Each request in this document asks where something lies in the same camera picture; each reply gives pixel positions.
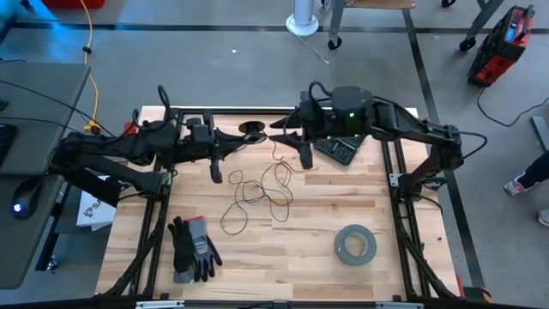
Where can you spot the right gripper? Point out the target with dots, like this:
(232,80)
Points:
(306,159)

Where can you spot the black keyboard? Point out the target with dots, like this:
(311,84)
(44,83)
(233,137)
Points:
(5,143)

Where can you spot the grey tape roll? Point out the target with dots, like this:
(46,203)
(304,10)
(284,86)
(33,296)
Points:
(339,246)

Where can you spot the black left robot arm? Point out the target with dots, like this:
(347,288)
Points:
(111,146)

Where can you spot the wooden top work table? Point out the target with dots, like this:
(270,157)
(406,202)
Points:
(336,21)

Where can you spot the white printed bag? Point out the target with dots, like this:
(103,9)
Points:
(96,212)

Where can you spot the silver metal bracket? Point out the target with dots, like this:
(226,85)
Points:
(159,304)
(399,305)

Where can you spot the grey desk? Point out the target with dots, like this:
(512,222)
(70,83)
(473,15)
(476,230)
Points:
(38,107)

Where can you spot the white pole base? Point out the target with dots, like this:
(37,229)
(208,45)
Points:
(302,23)

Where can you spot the open black bit case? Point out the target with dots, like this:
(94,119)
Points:
(339,151)

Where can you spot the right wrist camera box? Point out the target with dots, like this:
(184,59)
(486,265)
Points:
(321,121)

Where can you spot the black computer mouse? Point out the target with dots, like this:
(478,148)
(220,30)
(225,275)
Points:
(25,199)

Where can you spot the black aluminium frame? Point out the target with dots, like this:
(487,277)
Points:
(231,111)

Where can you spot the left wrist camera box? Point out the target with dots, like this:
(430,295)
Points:
(198,134)

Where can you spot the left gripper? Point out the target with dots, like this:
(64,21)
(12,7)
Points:
(197,151)

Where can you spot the grey black work glove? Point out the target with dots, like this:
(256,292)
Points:
(180,249)
(200,244)

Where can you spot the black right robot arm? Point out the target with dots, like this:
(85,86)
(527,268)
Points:
(412,129)

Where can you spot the red floor bin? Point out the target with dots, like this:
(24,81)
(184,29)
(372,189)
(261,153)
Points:
(73,3)

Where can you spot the person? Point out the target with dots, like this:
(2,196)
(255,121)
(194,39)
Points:
(536,171)

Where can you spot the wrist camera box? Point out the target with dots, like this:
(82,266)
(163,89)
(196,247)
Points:
(198,134)
(321,121)

